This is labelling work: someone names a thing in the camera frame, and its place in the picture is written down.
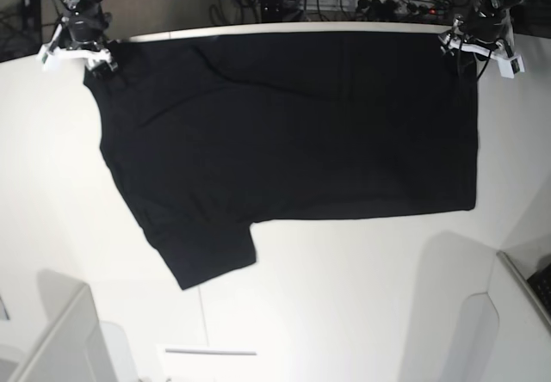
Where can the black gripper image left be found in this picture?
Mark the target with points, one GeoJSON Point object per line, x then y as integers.
{"type": "Point", "coordinates": [82, 31]}

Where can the black T-shirt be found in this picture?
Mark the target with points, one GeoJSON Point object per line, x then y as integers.
{"type": "Point", "coordinates": [206, 137]}

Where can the black keyboard at right edge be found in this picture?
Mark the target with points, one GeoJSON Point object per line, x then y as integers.
{"type": "Point", "coordinates": [540, 283]}

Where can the white partition lower right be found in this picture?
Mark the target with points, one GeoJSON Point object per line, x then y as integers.
{"type": "Point", "coordinates": [502, 334]}

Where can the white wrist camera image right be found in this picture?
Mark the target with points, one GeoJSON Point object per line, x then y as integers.
{"type": "Point", "coordinates": [510, 63]}

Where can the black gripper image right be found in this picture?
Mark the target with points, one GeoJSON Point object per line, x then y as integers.
{"type": "Point", "coordinates": [478, 34]}

